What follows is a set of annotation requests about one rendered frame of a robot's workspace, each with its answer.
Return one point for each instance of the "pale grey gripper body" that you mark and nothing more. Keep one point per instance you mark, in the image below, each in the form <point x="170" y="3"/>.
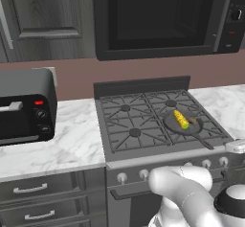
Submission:
<point x="236" y="147"/>

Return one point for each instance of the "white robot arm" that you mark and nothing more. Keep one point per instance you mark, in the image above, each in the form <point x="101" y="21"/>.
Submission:
<point x="185" y="192"/>

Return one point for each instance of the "brown garlic bulb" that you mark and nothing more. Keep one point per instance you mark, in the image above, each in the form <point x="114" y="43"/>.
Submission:
<point x="193" y="121"/>

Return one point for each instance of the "dark frying pan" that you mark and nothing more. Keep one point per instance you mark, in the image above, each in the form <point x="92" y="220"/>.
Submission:
<point x="178" y="128"/>

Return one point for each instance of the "yellow corn cob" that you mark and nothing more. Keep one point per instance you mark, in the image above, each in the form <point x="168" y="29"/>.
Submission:
<point x="181" y="119"/>

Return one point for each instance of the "white stove knob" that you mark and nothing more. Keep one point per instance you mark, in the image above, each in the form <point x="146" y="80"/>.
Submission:
<point x="144" y="174"/>
<point x="121" y="177"/>
<point x="188" y="164"/>
<point x="206" y="163"/>
<point x="223" y="161"/>

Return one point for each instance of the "grey gas stove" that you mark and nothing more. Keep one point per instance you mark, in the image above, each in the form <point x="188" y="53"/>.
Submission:
<point x="140" y="125"/>

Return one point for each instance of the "black microwave knob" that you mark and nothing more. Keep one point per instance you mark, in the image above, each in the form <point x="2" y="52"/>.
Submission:
<point x="236" y="14"/>

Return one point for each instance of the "black microwave oven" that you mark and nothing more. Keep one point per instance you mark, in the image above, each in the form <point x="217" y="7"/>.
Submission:
<point x="159" y="17"/>

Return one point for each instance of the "black toaster oven knob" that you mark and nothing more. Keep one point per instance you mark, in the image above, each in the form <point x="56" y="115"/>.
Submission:
<point x="40" y="113"/>
<point x="45" y="129"/>

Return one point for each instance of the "dark grey drawer front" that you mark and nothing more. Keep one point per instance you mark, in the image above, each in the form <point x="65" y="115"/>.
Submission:
<point x="41" y="215"/>
<point x="41" y="187"/>

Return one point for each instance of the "black toaster oven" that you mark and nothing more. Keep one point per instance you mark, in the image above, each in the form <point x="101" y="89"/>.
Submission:
<point x="22" y="87"/>

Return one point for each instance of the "dark wood cupboard door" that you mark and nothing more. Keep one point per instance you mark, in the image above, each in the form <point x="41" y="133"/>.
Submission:
<point x="48" y="10"/>

